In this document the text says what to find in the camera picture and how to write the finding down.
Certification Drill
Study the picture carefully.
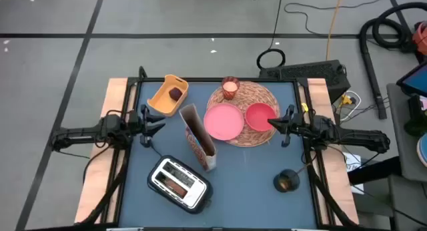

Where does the black tablet screen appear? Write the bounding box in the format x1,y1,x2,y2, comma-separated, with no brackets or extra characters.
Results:
396,60,427,98

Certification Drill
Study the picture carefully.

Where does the red glass of milk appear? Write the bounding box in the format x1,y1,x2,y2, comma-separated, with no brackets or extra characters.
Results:
221,76,240,101

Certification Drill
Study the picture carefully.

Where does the blue plate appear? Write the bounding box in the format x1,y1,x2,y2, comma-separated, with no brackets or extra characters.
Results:
416,133,427,168

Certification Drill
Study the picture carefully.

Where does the black coiled floor cable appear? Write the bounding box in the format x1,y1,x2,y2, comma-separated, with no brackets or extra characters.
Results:
256,0,286,70

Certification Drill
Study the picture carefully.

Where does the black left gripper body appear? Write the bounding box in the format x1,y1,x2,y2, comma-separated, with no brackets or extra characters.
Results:
128,103,153,148

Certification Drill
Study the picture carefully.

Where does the red bowl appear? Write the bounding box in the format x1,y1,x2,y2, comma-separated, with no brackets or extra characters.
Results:
244,102,278,132

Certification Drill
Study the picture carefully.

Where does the thin black floor cable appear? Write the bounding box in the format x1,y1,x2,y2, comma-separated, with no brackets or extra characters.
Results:
284,0,404,39

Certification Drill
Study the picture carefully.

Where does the protein cereal box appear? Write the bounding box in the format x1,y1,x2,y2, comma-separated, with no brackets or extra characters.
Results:
179,103,218,172

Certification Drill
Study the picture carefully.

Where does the white paper sheet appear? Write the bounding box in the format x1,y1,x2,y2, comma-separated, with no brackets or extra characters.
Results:
343,152,365,195

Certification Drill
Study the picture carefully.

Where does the black and silver toaster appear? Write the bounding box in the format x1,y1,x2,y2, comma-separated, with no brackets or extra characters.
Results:
147,155,214,214

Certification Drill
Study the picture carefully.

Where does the black computer case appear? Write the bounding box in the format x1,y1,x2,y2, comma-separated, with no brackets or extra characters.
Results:
259,59,351,103

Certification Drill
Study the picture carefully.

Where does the yellow floor cable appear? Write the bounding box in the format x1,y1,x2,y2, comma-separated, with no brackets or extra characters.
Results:
326,0,344,61

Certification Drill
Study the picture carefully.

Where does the black table frame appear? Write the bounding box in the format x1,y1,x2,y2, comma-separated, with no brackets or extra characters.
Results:
76,66,360,229

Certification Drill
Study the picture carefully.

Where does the white cable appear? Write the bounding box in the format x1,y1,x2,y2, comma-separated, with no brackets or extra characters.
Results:
340,89,362,122

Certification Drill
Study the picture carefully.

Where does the pink plate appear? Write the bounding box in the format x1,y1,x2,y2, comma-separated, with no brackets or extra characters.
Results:
203,103,245,141

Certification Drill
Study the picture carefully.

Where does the black desk leg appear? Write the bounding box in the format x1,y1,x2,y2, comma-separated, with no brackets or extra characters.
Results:
346,156,403,186

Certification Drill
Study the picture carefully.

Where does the round woven placemat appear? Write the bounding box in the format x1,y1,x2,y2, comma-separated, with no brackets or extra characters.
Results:
206,80,281,148

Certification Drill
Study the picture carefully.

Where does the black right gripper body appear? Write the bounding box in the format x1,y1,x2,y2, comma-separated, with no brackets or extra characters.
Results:
281,103,308,148

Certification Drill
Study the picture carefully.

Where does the orange plastic basket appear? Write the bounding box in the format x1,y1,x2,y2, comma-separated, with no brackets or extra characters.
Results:
146,73,189,118

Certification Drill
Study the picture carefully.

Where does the black toaster power cable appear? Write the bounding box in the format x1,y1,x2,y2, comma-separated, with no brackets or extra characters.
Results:
149,141,164,158

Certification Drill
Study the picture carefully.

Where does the grey side cabinet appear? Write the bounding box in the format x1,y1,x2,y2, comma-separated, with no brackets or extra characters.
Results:
386,83,427,182

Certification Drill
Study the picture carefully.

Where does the dark round cup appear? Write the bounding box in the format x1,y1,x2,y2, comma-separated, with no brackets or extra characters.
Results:
273,168,301,194

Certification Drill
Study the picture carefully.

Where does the gold spoon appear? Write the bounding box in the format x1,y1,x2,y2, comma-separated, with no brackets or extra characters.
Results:
282,163,308,188

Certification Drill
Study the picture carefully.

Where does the dark red plum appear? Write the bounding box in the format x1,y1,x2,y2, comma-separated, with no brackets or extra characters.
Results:
168,87,183,102

